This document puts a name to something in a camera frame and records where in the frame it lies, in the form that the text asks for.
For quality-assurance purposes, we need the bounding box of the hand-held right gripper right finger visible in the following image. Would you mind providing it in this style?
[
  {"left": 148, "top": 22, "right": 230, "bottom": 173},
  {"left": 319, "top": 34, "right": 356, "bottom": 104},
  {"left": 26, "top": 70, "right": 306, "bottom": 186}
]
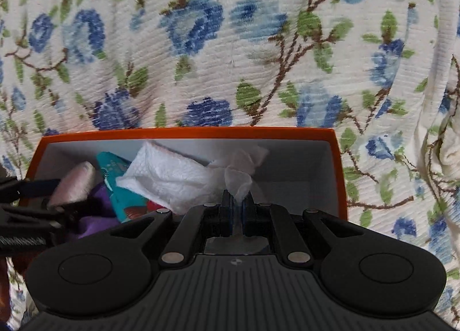
[{"left": 241, "top": 191, "right": 364, "bottom": 267}]

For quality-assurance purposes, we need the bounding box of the pink thread roll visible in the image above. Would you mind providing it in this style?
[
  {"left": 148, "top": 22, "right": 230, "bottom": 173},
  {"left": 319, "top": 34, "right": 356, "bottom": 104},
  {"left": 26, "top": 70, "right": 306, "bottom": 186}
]
[{"left": 47, "top": 161, "right": 97, "bottom": 209}]

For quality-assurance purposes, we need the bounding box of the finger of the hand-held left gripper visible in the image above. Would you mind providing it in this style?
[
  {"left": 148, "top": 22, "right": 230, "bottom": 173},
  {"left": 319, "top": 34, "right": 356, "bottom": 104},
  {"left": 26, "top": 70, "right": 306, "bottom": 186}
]
[
  {"left": 0, "top": 176, "right": 62, "bottom": 203},
  {"left": 0, "top": 199, "right": 90, "bottom": 239}
]

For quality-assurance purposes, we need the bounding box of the blue floral blanket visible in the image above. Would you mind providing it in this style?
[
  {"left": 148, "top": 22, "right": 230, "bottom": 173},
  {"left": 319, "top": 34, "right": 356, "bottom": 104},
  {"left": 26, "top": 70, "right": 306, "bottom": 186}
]
[{"left": 0, "top": 0, "right": 460, "bottom": 331}]

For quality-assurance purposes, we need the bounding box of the white paper tissue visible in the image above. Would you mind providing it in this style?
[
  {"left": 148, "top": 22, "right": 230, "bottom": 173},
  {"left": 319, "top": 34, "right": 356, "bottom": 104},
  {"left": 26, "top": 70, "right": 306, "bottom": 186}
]
[{"left": 116, "top": 140, "right": 270, "bottom": 215}]

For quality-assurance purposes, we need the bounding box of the teal patterned pouch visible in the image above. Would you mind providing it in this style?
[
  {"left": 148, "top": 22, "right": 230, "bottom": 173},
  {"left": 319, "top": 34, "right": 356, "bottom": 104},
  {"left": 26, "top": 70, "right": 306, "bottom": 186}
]
[{"left": 96, "top": 151, "right": 152, "bottom": 224}]

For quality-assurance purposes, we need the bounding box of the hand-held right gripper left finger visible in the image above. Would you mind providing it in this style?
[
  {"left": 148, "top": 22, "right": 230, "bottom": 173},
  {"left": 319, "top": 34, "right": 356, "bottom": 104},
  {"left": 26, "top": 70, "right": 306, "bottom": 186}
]
[{"left": 108, "top": 190, "right": 235, "bottom": 267}]

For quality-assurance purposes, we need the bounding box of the purple cloth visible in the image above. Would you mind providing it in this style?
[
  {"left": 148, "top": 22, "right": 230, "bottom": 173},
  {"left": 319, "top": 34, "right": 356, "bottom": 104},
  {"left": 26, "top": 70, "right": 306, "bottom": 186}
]
[{"left": 74, "top": 183, "right": 121, "bottom": 240}]

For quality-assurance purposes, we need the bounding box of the orange cardboard box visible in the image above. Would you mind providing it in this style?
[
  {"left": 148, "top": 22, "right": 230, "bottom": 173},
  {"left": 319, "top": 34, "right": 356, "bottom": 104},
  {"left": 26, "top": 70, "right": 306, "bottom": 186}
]
[{"left": 18, "top": 127, "right": 349, "bottom": 242}]

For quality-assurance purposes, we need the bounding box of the red knitted item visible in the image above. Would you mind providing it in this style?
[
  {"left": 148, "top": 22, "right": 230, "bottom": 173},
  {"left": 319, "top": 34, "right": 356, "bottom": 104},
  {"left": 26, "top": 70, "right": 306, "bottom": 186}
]
[{"left": 145, "top": 200, "right": 170, "bottom": 215}]

